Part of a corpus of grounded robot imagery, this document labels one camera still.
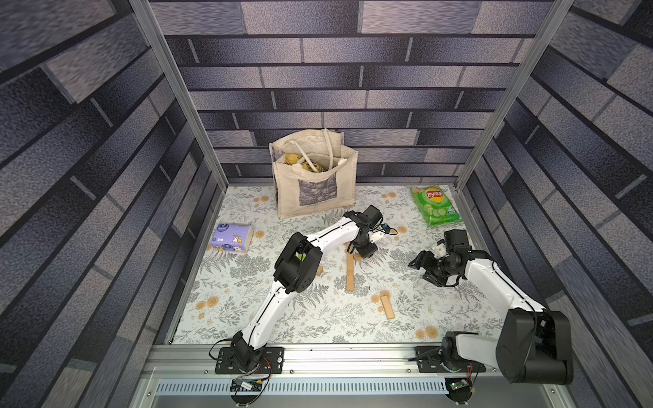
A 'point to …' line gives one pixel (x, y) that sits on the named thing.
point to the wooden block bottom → (349, 269)
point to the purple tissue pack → (234, 238)
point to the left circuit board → (240, 384)
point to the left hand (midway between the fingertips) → (369, 247)
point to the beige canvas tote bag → (313, 171)
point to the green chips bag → (434, 206)
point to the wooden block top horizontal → (357, 257)
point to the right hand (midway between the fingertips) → (415, 267)
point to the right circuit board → (458, 385)
